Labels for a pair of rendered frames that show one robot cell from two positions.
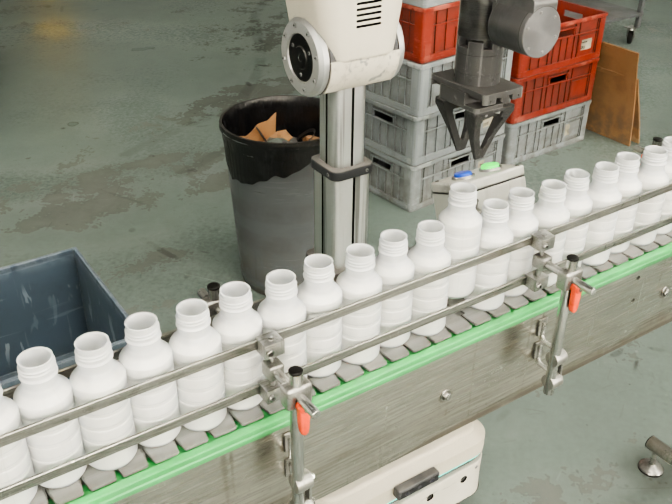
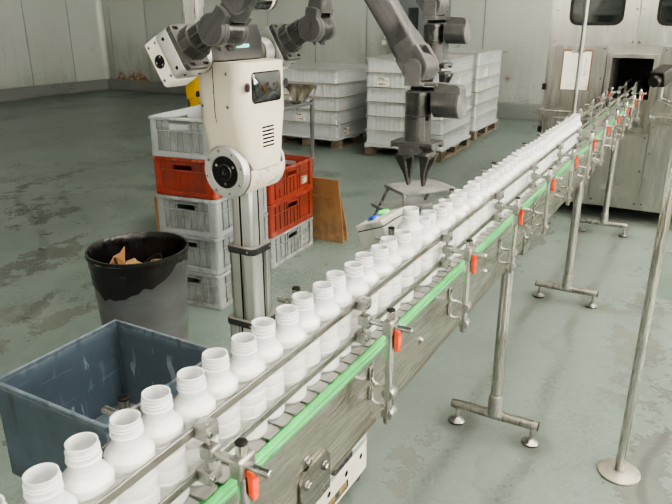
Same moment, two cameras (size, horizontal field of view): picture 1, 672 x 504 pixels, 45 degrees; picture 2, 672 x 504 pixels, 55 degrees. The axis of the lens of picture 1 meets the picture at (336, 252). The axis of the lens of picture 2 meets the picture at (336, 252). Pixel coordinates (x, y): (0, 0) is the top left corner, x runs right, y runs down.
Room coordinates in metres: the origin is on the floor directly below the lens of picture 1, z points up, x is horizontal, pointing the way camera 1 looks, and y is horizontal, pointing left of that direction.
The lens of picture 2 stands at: (-0.20, 0.62, 1.61)
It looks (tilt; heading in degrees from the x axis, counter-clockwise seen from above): 20 degrees down; 333
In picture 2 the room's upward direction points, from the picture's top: straight up
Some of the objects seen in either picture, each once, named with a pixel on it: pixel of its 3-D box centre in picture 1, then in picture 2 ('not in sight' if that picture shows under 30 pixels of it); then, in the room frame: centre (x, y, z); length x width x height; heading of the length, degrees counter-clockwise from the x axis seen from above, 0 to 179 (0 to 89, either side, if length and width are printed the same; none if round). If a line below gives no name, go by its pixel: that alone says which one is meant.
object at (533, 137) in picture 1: (520, 120); (269, 237); (3.98, -0.95, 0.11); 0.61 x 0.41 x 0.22; 127
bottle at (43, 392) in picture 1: (48, 417); (264, 368); (0.67, 0.31, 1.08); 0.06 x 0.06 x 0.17
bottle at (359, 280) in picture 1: (358, 303); (378, 283); (0.89, -0.03, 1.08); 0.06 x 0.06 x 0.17
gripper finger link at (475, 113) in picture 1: (474, 121); (418, 164); (0.97, -0.17, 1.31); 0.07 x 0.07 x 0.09; 34
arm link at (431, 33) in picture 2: not in sight; (435, 33); (1.37, -0.48, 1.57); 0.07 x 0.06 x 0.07; 34
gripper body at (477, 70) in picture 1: (478, 65); (417, 132); (0.98, -0.17, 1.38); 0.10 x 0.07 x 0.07; 34
